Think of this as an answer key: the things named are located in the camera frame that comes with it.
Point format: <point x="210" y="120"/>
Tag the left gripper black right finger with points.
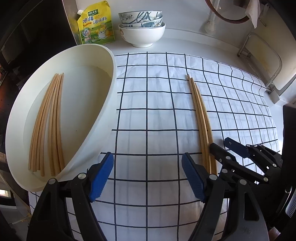
<point x="196" y="175"/>

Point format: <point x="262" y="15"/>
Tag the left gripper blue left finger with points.
<point x="98" y="175"/>

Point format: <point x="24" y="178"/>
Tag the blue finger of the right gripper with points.
<point x="237" y="147"/>
<point x="222" y="156"/>

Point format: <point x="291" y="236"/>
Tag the wooden chopstick on cloth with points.
<point x="197" y="116"/>
<point x="213" y="164"/>
<point x="203" y="131"/>

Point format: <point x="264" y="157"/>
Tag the checkered white cloth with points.
<point x="147" y="195"/>

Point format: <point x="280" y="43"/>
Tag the wooden chopstick in basin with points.
<point x="46" y="125"/>
<point x="42" y="120"/>
<point x="58" y="125"/>
<point x="52" y="135"/>

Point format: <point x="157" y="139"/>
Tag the white round basin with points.
<point x="88" y="108"/>

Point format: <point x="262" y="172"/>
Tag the white pipe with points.
<point x="210" y="24"/>

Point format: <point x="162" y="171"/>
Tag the white hanging towel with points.
<point x="253" y="11"/>

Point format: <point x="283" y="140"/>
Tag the large white bowl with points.
<point x="142" y="37"/>

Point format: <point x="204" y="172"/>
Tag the middle patterned bowl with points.
<point x="145" y="24"/>

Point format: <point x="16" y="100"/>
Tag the patterned bowl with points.
<point x="138" y="16"/>
<point x="145" y="24"/>

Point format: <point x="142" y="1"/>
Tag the yellow seasoning pouch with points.
<point x="95" y="24"/>

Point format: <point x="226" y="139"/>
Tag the top patterned bowl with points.
<point x="138" y="16"/>

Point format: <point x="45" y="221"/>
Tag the metal rack frame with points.
<point x="261" y="58"/>

